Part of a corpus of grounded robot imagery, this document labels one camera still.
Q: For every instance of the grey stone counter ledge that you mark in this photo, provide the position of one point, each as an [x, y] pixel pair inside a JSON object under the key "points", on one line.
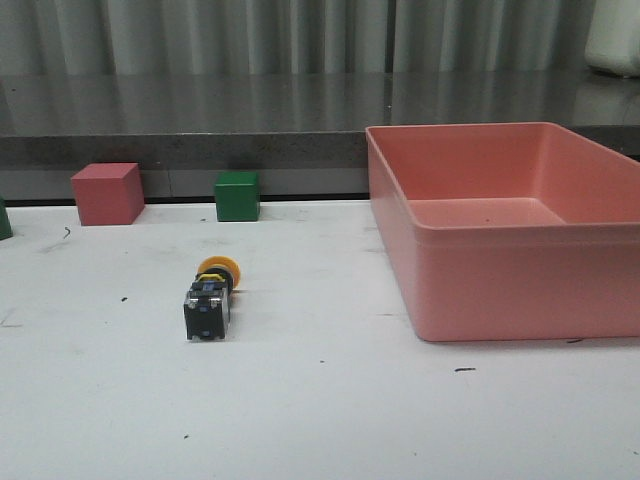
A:
{"points": [[302, 133]]}

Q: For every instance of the yellow push button switch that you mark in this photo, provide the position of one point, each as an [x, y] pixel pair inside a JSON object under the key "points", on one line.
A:
{"points": [[207, 303]]}

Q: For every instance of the pink cube block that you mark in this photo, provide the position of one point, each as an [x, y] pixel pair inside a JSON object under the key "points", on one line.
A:
{"points": [[108, 194]]}

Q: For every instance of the pink plastic bin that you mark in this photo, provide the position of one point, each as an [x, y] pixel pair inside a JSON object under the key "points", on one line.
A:
{"points": [[507, 231]]}

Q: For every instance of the white container on counter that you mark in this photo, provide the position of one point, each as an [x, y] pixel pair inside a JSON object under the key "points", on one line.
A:
{"points": [[613, 40]]}

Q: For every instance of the green cube block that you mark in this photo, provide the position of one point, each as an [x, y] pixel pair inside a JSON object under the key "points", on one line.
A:
{"points": [[237, 196]]}

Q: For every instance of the green block at left edge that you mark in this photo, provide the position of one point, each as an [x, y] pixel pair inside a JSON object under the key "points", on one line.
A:
{"points": [[6, 231]]}

